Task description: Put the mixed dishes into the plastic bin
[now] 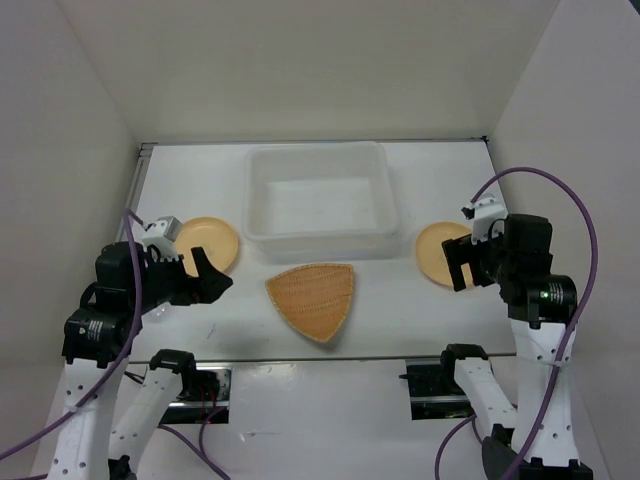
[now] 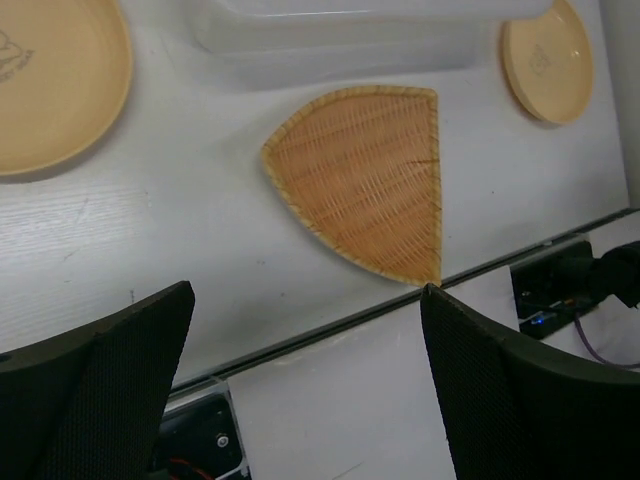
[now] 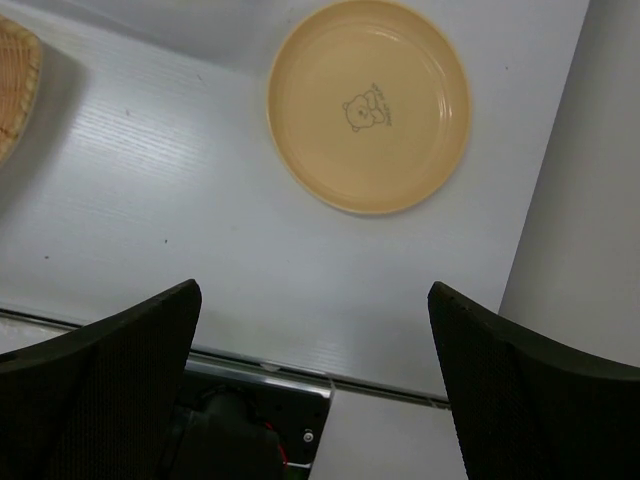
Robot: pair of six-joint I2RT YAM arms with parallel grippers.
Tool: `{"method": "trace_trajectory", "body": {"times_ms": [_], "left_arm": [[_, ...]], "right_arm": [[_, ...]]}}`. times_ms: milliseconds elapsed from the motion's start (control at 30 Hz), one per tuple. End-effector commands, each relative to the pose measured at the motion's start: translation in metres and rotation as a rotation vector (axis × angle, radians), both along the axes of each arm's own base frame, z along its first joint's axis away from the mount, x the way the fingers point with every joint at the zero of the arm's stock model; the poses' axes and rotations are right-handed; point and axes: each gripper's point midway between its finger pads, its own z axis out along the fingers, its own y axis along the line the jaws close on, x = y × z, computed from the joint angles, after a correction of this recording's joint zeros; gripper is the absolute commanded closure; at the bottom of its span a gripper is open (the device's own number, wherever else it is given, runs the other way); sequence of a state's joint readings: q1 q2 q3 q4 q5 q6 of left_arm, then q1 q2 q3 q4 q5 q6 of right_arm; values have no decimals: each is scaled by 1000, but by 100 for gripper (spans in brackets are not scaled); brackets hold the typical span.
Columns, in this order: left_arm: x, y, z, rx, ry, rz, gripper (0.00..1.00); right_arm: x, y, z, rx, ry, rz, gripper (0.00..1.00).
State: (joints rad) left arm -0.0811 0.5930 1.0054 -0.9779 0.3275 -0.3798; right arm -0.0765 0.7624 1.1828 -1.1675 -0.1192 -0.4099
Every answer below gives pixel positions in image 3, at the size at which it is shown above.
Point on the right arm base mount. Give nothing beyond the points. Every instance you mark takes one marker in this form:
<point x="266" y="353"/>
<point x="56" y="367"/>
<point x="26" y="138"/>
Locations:
<point x="242" y="420"/>

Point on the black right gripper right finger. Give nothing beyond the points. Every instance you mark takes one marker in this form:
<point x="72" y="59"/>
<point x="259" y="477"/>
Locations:
<point x="528" y="407"/>

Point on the triangular woven bamboo basket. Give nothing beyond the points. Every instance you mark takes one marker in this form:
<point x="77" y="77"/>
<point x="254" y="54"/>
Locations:
<point x="21" y="59"/>

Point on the yellow bear plate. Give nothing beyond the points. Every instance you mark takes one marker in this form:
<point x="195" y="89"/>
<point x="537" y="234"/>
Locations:
<point x="369" y="106"/>

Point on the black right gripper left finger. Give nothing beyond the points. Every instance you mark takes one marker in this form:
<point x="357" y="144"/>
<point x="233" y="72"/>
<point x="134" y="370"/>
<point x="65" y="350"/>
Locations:
<point x="95" y="403"/>

